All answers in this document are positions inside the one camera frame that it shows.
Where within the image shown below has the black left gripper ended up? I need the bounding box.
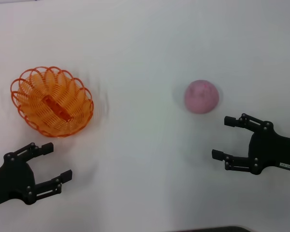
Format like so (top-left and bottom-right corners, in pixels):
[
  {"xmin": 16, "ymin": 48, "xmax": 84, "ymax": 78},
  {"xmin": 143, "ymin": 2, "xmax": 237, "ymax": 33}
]
[{"xmin": 0, "ymin": 142, "xmax": 73, "ymax": 208}]

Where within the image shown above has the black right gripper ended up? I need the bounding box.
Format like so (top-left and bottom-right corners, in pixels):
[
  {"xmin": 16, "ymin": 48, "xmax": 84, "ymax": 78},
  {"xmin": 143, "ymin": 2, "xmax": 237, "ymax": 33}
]
[{"xmin": 212, "ymin": 113, "xmax": 290, "ymax": 174}]

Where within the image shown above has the pink peach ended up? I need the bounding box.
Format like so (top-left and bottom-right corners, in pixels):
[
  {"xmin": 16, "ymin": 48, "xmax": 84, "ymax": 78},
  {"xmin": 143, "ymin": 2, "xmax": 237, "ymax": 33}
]
[{"xmin": 184, "ymin": 79, "xmax": 220, "ymax": 115}]

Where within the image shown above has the orange plastic wire basket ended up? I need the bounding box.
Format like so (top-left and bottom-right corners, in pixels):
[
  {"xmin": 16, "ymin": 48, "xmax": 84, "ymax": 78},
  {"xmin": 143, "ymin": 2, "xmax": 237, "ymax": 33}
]
[{"xmin": 10, "ymin": 65, "xmax": 95, "ymax": 138}]

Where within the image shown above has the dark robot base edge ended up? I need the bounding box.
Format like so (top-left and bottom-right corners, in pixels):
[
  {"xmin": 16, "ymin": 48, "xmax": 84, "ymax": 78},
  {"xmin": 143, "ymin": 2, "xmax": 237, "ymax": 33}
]
[{"xmin": 176, "ymin": 226, "xmax": 253, "ymax": 232}]

